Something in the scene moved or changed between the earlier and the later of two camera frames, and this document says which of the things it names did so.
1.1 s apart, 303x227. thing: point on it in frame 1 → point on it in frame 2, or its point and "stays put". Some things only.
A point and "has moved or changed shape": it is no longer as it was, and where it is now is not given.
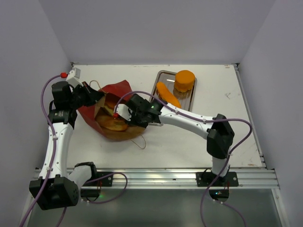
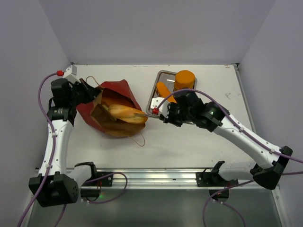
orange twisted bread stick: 166,94 stays put
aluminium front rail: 178,178 stays put
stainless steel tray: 186,98 stays put
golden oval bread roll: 111,123 has moved or changed shape
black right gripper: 133,114 → 172,116
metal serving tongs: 155,123 has moved or changed shape
